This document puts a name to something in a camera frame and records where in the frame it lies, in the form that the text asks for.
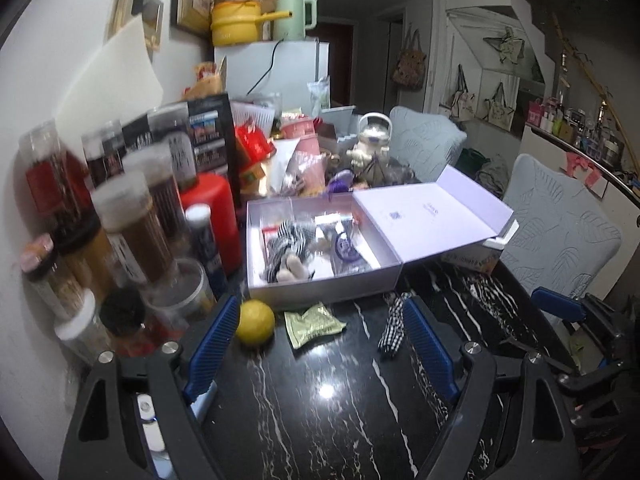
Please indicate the jar with black white label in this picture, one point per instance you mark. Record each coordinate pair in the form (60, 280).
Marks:
(175, 147)

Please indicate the red snack bags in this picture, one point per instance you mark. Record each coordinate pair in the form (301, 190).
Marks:
(255, 152)

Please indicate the grey leaf pattern chair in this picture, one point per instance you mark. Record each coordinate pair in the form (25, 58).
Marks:
(555, 215)
(427, 140)

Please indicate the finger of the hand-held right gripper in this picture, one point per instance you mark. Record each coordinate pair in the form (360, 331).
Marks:
(557, 305)
(540, 357)

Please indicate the orange snack bag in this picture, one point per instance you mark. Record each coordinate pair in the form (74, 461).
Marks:
(205, 80)

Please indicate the white green bag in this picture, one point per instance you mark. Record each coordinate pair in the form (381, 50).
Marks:
(319, 94)

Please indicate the large brown spice jar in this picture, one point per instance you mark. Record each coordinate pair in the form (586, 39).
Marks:
(130, 230)

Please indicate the yellow pot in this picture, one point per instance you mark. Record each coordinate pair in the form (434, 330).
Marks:
(235, 22)

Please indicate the zebra striped plush toy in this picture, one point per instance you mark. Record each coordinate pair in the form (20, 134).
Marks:
(292, 237)

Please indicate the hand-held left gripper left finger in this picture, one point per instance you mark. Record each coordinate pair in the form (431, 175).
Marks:
(212, 345)

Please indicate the white board sheet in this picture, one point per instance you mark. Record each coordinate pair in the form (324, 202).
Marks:
(112, 72)

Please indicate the white printed tote bag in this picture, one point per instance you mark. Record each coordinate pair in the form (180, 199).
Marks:
(500, 110)
(461, 100)

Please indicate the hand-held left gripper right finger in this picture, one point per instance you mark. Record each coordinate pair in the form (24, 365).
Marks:
(430, 345)

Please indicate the green electric kettle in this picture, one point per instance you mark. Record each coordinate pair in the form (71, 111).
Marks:
(290, 17)

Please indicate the green foil packet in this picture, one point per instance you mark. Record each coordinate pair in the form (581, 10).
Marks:
(312, 327)

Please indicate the short jar with white lid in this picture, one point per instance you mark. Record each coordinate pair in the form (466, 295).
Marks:
(82, 325)

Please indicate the light blue phone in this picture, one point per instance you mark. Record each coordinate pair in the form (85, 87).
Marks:
(150, 430)

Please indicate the clear round tub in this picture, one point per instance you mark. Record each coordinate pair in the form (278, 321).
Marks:
(185, 295)

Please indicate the black white checked ribbon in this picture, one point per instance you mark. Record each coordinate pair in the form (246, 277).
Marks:
(392, 332)

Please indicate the tall jar with red label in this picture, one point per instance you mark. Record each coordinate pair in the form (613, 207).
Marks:
(50, 180)

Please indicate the white fridge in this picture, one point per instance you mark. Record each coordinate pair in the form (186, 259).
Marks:
(295, 65)

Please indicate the brown jar with white lid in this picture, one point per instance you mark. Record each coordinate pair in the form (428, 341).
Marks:
(162, 190)

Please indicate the purple round pouch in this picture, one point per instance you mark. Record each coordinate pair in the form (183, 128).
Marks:
(346, 250)

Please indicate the red canister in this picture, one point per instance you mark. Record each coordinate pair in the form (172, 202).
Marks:
(215, 215)

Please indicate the amber jar with black lid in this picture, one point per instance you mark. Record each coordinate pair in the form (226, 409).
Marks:
(87, 255)

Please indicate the beige plush toy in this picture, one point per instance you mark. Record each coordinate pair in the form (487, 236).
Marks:
(295, 267)

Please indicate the blue white tube can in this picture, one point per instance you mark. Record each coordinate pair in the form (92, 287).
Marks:
(205, 240)

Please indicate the small gold picture frame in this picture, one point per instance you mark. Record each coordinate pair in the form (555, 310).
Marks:
(137, 7)

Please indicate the black carton box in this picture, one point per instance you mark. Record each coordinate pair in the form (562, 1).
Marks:
(212, 130)

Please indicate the grey storage bin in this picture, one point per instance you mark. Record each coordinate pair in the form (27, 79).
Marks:
(339, 120)

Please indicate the lavender gift box with lid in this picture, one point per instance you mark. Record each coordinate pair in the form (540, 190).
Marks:
(425, 225)

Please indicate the row of bottles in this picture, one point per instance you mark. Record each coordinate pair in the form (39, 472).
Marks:
(575, 125)

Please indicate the jar with dark label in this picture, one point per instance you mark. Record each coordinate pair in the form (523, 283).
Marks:
(102, 155)

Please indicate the pink bow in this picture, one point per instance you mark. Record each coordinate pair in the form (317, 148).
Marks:
(582, 167)

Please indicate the floral tote bag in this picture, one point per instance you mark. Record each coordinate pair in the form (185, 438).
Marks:
(409, 67)

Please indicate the white astronaut figure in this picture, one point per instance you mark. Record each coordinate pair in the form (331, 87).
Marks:
(370, 142)

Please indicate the bamboo stick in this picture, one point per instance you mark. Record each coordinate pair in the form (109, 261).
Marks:
(587, 75)

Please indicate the small white orange carton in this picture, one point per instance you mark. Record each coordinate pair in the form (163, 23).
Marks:
(470, 259)

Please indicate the white plastic basket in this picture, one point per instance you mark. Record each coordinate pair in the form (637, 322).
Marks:
(255, 107)

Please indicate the yellow lemon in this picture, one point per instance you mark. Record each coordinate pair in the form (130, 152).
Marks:
(255, 322)

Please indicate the small jar with pink lid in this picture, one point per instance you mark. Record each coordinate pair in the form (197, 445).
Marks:
(42, 270)

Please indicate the grey bag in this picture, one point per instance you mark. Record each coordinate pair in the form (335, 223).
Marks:
(492, 175)

